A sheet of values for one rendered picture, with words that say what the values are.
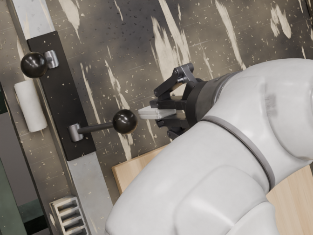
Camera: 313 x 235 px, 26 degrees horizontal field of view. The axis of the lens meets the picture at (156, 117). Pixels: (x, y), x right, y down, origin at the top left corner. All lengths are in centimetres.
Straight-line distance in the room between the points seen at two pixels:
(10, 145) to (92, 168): 207
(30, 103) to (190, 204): 51
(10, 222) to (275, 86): 63
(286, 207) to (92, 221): 39
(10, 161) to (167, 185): 247
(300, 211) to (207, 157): 70
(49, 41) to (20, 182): 193
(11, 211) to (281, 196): 50
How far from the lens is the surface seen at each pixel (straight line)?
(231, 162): 64
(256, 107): 66
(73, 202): 112
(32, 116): 108
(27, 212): 260
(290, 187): 131
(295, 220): 132
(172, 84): 90
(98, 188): 111
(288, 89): 65
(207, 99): 78
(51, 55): 106
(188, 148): 65
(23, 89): 108
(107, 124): 102
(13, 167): 304
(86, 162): 109
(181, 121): 91
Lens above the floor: 208
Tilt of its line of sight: 40 degrees down
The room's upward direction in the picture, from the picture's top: straight up
